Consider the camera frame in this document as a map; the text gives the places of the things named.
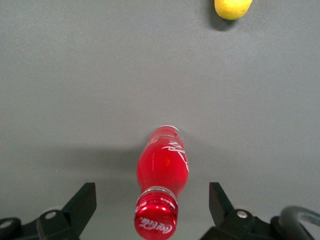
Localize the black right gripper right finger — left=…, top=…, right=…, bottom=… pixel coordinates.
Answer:
left=201, top=181, right=271, bottom=240

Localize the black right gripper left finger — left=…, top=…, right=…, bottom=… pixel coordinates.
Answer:
left=36, top=182, right=97, bottom=240

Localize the red coke bottle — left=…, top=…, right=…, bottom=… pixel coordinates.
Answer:
left=133, top=124, right=190, bottom=240

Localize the yellow lemon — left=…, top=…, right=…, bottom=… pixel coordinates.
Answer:
left=214, top=0, right=253, bottom=21

